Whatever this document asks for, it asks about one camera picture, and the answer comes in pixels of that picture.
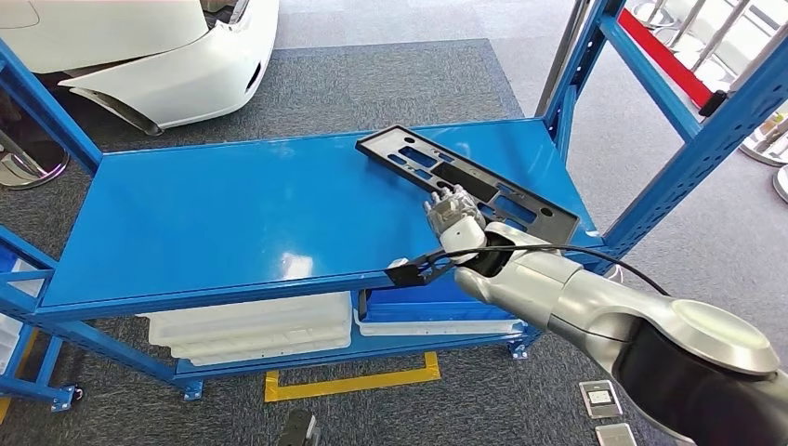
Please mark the closed metal floor socket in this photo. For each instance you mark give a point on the closed metal floor socket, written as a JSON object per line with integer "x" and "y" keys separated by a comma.
{"x": 615, "y": 436}

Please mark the open metal floor socket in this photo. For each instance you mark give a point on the open metal floor socket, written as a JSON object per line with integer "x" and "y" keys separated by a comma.
{"x": 600, "y": 400}

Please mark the black part in bin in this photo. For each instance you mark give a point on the black part in bin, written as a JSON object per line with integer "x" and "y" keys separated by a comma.
{"x": 363, "y": 305}

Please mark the black plastic plate frame part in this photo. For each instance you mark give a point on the black plastic plate frame part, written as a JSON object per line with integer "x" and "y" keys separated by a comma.
{"x": 377, "y": 148}

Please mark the small blue shelf rack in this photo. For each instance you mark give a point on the small blue shelf rack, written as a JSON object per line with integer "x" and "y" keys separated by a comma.
{"x": 31, "y": 386}

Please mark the red barrier belt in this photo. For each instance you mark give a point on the red barrier belt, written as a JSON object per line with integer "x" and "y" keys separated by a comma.
{"x": 665, "y": 58}

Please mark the blue plastic bin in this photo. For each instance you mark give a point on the blue plastic bin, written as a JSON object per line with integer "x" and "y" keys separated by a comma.
{"x": 418, "y": 305}

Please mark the white tray under blue bin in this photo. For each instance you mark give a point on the white tray under blue bin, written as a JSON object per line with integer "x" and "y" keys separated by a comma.
{"x": 431, "y": 329}

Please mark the white divided storage bin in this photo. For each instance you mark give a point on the white divided storage bin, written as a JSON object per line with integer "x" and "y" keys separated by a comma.
{"x": 12, "y": 344}

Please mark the chrome stanchion post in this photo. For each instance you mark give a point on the chrome stanchion post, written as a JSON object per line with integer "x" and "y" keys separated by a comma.
{"x": 31, "y": 178}
{"x": 713, "y": 103}
{"x": 782, "y": 184}
{"x": 561, "y": 61}
{"x": 766, "y": 154}

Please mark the black robot left foot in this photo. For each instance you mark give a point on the black robot left foot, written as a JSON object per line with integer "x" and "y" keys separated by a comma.
{"x": 295, "y": 431}

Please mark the blue metal shelf rack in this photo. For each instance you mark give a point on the blue metal shelf rack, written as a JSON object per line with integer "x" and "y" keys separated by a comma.
{"x": 246, "y": 215}

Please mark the black right camera bracket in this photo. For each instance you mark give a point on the black right camera bracket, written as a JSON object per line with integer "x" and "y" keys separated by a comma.
{"x": 403, "y": 278}

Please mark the yellow floor tape marking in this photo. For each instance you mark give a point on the yellow floor tape marking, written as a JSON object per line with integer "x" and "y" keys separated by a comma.
{"x": 5, "y": 412}

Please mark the white car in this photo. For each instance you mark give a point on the white car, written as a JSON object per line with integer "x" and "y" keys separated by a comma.
{"x": 123, "y": 31}

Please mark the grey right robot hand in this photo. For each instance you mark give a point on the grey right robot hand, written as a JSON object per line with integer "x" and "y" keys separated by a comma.
{"x": 462, "y": 237}

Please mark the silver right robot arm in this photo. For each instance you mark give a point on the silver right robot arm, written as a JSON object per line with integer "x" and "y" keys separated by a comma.
{"x": 554, "y": 289}

